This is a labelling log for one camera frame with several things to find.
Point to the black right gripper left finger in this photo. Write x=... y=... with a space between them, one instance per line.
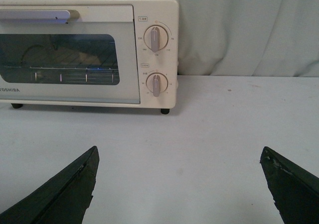
x=63 y=199

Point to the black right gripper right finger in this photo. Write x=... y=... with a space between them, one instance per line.
x=295 y=191

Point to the cream glass oven door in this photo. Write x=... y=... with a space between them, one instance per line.
x=82 y=53

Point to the black oven foot left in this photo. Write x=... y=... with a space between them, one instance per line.
x=17 y=106

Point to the black oven foot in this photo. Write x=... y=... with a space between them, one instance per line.
x=165 y=111
x=17 y=106

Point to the black oven foot right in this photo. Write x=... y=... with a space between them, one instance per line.
x=165 y=111

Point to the cream toaster oven body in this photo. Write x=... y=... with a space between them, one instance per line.
x=147 y=13

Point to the lower beige timer knob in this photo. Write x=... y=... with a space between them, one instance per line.
x=157 y=83

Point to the upper beige temperature knob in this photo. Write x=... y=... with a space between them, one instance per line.
x=156 y=38

